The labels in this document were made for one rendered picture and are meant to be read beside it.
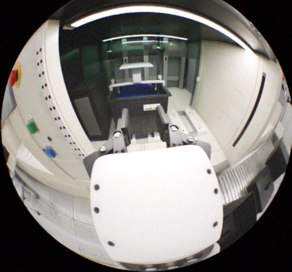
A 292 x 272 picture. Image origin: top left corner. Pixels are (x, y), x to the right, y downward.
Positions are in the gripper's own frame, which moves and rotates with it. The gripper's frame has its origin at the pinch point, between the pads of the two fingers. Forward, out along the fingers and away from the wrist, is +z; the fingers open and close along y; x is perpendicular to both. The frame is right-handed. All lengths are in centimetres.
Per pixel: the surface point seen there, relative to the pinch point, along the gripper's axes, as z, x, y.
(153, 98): 22.1, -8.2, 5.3
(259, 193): -33, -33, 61
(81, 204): -9, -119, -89
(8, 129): 19, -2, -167
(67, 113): 4.3, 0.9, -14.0
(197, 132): 21.8, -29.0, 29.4
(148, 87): 36.7, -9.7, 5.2
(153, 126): 22.1, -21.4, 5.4
